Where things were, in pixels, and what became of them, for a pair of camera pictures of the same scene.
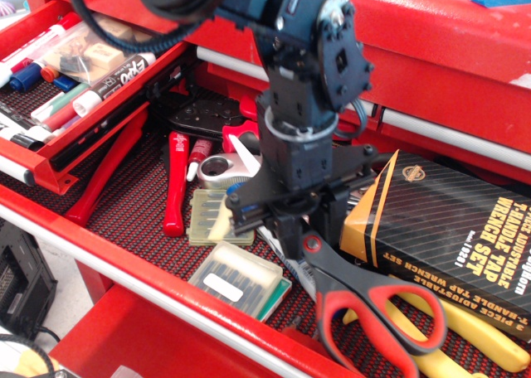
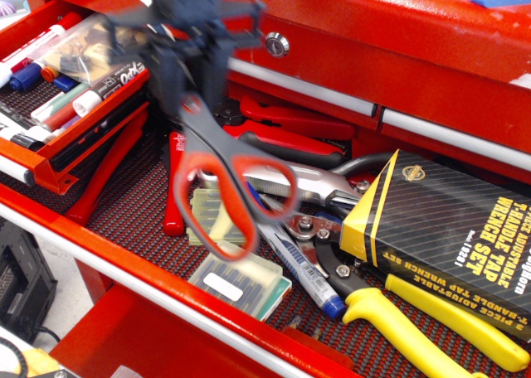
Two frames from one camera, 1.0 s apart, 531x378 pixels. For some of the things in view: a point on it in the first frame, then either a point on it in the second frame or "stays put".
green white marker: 44,112 stays put
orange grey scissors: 367,325 to 228,185
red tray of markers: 67,83 stays put
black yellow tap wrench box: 465,236 stays put
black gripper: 299,167 to 187,34
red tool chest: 121,158 stays put
